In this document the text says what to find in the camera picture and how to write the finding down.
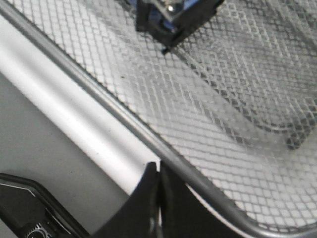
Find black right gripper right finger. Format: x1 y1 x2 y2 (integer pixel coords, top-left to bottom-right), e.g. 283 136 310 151
158 165 242 238

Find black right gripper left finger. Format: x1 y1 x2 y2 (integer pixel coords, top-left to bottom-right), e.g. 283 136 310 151
93 162 159 238

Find silver mesh tray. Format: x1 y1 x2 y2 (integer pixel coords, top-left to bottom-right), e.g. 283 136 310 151
0 0 317 238

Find red emergency push button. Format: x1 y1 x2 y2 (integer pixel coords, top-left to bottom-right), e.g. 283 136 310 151
124 0 223 55

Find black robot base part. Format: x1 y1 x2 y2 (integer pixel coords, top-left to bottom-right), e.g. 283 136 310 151
0 173 89 238

